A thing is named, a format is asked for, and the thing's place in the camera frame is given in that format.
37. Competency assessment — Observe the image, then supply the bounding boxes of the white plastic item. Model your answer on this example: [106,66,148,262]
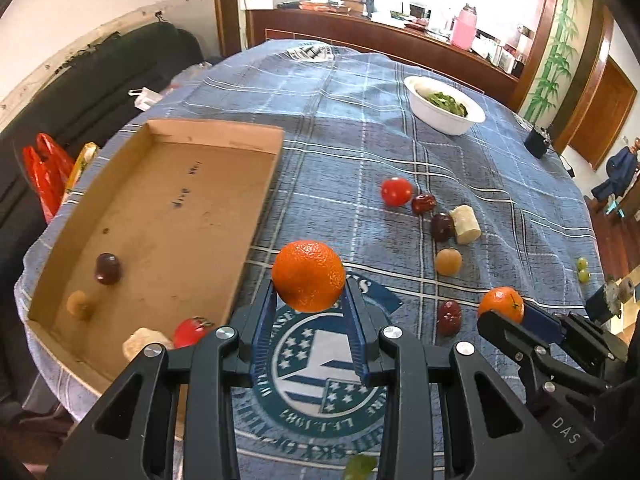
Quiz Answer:
[129,87,162,111]

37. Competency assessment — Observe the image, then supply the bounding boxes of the bamboo wall picture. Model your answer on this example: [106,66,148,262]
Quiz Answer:
[520,0,583,121]

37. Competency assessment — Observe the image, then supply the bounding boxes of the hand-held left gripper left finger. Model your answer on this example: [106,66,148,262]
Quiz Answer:
[45,277,281,480]

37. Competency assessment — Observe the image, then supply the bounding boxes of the blue cloth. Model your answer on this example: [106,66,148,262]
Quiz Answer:
[591,146,640,201]

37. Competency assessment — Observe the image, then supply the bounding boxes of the black sofa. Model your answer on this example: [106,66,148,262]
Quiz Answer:
[0,20,206,411]

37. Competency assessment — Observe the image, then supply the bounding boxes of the brown kiwi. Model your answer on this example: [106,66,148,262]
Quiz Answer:
[435,248,463,276]
[66,290,96,321]

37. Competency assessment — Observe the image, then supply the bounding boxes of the blue checked tablecloth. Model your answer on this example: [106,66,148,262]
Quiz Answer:
[15,37,608,480]

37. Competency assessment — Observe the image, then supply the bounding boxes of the wooden counter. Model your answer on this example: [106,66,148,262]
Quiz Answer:
[247,7,521,106]

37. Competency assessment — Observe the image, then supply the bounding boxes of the clear plastic bag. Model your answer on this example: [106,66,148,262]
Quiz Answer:
[170,61,213,93]

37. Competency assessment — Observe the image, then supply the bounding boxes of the white bowl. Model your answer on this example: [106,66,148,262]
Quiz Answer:
[403,76,486,136]

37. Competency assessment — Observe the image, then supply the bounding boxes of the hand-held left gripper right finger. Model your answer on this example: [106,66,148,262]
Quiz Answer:
[340,285,576,480]

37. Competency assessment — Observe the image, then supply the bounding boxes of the orange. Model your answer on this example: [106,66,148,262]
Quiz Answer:
[272,241,346,312]
[478,286,525,325]

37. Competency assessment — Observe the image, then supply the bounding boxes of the green vegetables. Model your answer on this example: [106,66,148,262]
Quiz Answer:
[425,91,469,117]

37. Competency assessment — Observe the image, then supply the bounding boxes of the dark purple plum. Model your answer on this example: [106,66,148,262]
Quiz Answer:
[431,213,456,242]
[95,253,122,286]

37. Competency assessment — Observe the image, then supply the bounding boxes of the pink bottle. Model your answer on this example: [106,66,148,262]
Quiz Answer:
[451,4,477,51]

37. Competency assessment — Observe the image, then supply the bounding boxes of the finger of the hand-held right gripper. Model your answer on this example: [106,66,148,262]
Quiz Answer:
[477,310,608,411]
[522,305,628,386]

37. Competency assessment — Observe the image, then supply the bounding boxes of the red plastic bag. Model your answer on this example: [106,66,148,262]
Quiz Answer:
[22,132,76,223]

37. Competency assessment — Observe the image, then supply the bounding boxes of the yellow plastic bag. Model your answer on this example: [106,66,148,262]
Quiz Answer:
[65,142,99,193]

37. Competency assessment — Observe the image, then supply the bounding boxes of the cardboard box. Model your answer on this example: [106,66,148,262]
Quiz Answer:
[27,119,286,396]

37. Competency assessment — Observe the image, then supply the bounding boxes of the rusty electric motor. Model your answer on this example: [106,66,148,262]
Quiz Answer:
[585,280,636,323]

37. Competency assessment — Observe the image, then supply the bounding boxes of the red tomato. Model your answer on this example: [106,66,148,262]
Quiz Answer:
[381,176,414,208]
[172,316,216,350]

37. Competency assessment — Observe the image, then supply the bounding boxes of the green leaf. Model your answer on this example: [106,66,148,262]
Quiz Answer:
[342,455,378,480]

